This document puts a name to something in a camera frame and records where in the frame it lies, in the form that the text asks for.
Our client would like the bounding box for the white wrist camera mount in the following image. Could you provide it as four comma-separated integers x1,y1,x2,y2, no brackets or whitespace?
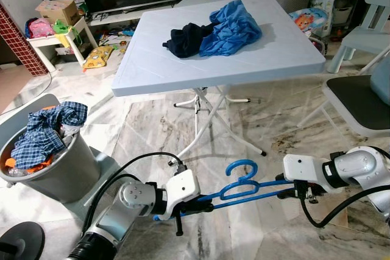
165,169,200,212
282,155,333,186

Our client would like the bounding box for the navy blue garment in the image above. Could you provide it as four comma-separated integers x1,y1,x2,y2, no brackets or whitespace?
163,23,214,58

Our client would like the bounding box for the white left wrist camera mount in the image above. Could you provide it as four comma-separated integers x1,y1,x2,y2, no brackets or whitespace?
165,169,200,212

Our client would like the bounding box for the red brick column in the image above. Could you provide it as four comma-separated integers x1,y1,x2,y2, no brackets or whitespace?
0,4,46,77

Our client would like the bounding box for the green bag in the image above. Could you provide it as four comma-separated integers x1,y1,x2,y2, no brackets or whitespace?
54,19,83,35

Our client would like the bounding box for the pink bag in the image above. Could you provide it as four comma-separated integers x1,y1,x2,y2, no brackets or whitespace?
26,18,55,38

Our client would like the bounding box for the cardboard box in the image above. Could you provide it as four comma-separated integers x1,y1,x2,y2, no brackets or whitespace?
35,0,80,26

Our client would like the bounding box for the blue chair cushion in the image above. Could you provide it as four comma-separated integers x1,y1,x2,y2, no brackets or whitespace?
369,53,390,105

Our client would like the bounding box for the white folding table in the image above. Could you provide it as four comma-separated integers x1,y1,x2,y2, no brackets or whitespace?
111,0,327,157

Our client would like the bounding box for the colourful cartoon pack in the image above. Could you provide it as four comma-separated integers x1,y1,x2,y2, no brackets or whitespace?
289,7,327,38

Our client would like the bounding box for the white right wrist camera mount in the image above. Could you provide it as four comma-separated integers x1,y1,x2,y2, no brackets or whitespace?
282,155,333,186

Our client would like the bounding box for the toilet paper pack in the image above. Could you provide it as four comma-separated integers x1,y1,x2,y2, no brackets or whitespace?
311,0,337,37

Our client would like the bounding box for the orange garment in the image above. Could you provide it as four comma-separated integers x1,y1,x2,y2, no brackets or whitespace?
3,156,55,175

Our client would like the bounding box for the grey folding chair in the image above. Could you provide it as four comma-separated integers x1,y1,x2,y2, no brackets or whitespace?
297,59,390,139

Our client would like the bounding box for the white television stand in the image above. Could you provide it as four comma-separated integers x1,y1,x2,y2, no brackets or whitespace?
79,1,183,35

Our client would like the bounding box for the small white table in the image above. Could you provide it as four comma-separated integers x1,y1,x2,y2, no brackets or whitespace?
27,16,98,69

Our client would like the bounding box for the blue plaid shirt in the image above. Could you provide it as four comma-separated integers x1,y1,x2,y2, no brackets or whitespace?
11,102,89,169

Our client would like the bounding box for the short black left arm cable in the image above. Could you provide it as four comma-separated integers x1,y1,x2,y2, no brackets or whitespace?
90,174,144,213

